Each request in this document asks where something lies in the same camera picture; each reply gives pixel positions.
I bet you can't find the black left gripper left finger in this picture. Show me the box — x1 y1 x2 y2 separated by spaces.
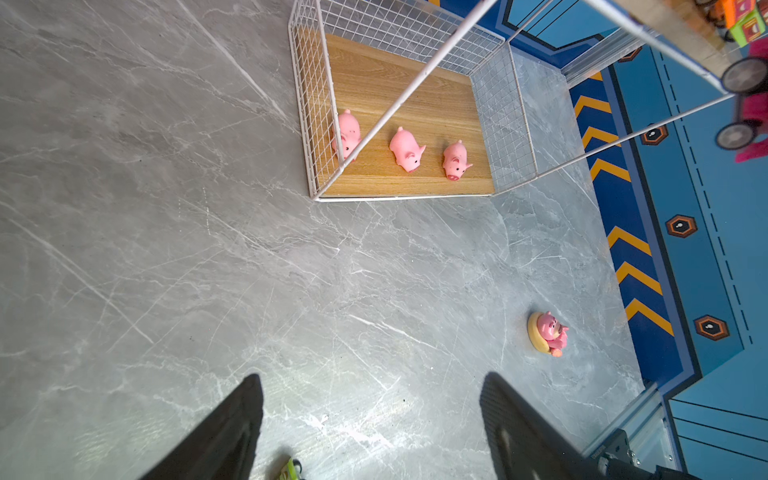
143 374 264 479

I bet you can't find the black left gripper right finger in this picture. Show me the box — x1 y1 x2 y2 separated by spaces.
479 372 604 479

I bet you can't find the orange green toy car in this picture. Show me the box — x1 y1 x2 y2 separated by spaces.
277 457 303 480

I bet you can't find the pink round cake toy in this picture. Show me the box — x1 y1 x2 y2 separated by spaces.
527 312 569 357

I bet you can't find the pink pig toy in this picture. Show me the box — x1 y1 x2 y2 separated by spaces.
389 127 426 173
443 140 473 181
331 109 361 160

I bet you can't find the white wire wooden shelf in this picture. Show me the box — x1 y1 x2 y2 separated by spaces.
288 1 738 202

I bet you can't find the pink toy truck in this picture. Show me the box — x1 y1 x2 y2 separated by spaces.
715 37 767 163

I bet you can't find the green orange toy truck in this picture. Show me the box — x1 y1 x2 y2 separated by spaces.
694 0 767 47

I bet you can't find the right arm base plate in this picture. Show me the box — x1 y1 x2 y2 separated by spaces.
589 429 699 480

